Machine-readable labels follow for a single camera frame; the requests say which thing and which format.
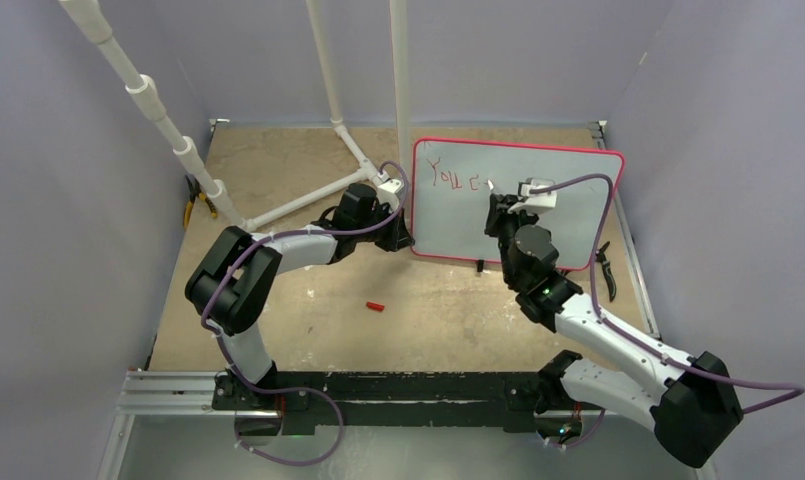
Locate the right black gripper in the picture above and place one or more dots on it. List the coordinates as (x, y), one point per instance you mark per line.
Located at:
(499, 213)

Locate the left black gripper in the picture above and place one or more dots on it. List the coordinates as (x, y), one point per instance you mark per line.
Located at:
(398, 237)

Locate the pink framed whiteboard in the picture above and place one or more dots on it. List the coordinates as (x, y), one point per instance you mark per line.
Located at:
(450, 198)

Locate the red marker cap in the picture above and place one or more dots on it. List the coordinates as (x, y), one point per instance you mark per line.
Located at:
(375, 306)

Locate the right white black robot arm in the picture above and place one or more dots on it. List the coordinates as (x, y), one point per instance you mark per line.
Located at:
(686, 401)

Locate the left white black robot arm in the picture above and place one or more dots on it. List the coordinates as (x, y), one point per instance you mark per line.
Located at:
(230, 287)

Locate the black tool by whiteboard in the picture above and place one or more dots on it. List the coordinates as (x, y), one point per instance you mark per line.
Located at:
(602, 260)

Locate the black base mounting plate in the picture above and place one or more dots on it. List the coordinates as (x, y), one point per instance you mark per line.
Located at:
(300, 401)

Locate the yellow black pliers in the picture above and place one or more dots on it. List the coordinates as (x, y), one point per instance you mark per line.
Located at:
(195, 193)

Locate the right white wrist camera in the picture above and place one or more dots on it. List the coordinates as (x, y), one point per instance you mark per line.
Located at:
(535, 197)

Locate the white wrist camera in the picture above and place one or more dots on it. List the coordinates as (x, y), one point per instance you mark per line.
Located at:
(535, 197)
(391, 193)

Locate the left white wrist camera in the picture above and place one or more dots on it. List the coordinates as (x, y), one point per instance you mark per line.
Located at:
(391, 193)

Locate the aluminium rail frame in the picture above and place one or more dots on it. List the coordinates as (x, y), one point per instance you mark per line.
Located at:
(165, 428)

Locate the white PVC pipe frame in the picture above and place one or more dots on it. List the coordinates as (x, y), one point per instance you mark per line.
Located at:
(241, 60)

